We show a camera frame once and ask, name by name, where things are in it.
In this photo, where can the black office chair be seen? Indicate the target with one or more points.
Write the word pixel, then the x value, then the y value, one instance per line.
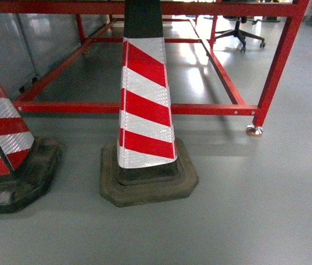
pixel 240 34

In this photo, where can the red white traffic cone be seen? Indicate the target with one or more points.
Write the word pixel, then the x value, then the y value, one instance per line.
pixel 27 163

